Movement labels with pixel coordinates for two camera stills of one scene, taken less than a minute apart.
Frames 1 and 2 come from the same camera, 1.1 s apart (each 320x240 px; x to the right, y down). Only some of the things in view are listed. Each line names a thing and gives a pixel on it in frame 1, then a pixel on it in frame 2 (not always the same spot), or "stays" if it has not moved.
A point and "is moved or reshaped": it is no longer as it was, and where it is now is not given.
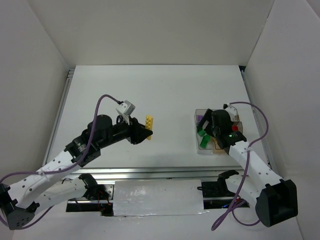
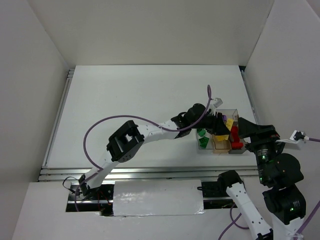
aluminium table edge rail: [154, 173] stays
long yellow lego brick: [149, 124] is moved or reshaped
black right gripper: [206, 122] to [261, 133]
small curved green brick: [202, 132] stays
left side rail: [70, 75] stays
